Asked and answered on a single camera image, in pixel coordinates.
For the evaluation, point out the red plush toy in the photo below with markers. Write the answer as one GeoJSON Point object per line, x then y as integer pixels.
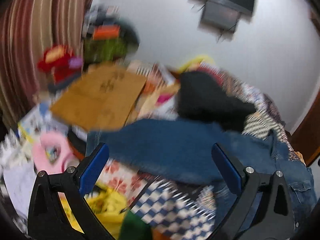
{"type": "Point", "coordinates": [60, 62]}

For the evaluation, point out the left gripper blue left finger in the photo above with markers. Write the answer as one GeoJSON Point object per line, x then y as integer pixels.
{"type": "Point", "coordinates": [47, 218]}

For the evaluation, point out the colourful patchwork bedspread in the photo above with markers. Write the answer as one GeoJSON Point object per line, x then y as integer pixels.
{"type": "Point", "coordinates": [161, 104]}

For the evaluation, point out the green patterned storage box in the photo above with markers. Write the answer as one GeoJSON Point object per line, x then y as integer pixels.
{"type": "Point", "coordinates": [97, 51]}

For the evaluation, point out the small grey wall panel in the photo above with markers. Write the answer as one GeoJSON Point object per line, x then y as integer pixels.
{"type": "Point", "coordinates": [219, 17]}

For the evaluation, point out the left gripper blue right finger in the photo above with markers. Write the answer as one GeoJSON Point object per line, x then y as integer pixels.
{"type": "Point", "coordinates": [263, 207]}

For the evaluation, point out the yellow cartoon cloth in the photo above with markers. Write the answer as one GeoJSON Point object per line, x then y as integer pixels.
{"type": "Point", "coordinates": [108, 205]}

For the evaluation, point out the black folded garment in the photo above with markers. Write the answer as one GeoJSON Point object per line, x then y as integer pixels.
{"type": "Point", "coordinates": [201, 98]}

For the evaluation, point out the pink plush toy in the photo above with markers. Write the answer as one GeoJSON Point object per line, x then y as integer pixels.
{"type": "Point", "coordinates": [52, 153]}

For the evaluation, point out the brown wooden lap desk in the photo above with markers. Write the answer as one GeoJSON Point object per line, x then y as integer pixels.
{"type": "Point", "coordinates": [102, 98]}

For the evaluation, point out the dark grey pillow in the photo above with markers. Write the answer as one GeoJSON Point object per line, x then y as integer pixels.
{"type": "Point", "coordinates": [127, 40]}

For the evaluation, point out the brown wooden door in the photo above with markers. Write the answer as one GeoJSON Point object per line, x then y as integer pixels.
{"type": "Point", "coordinates": [305, 139]}

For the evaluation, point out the orange shoe box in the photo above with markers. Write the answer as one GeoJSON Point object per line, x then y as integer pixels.
{"type": "Point", "coordinates": [106, 32]}

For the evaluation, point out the blue denim jacket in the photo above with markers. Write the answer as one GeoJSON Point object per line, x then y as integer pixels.
{"type": "Point", "coordinates": [182, 151]}

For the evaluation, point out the pile of folded clothes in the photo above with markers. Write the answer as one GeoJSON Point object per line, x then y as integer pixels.
{"type": "Point", "coordinates": [99, 15]}

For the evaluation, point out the striped red beige curtain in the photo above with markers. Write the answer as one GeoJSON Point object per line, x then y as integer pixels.
{"type": "Point", "coordinates": [28, 29]}

